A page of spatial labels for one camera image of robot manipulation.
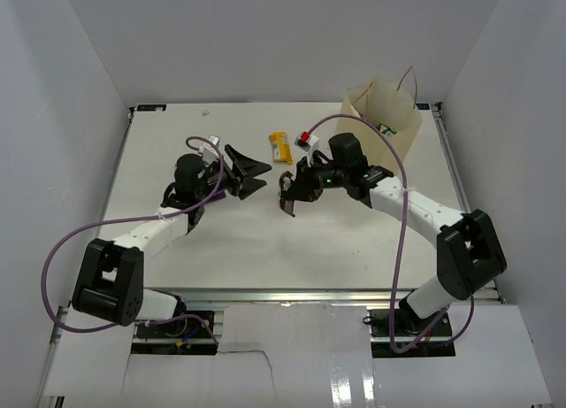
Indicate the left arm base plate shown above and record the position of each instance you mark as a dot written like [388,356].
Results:
[182,337]

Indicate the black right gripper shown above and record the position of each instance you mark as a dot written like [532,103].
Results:
[305,188]

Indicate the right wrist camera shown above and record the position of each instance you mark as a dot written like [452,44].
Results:
[306,141]

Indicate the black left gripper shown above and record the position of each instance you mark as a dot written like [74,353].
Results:
[247,167]

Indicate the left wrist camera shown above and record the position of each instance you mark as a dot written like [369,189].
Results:
[208,151]

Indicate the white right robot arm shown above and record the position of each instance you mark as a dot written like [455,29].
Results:
[468,250]

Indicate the beige paper bag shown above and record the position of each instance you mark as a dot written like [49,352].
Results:
[381,101]

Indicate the purple Fox's berries bag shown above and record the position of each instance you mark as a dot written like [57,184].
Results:
[218,196]

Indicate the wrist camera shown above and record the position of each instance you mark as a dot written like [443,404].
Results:
[306,141]
[208,151]

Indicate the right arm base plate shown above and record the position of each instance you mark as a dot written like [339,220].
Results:
[432,345]

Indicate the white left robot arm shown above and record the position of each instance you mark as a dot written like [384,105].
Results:
[110,284]

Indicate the yellow snack bar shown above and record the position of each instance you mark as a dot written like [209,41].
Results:
[281,152]

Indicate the teal candy bag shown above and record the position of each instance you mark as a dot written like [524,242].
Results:
[386,130]

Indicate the brown white snack packet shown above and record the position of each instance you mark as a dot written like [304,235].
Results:
[286,203]

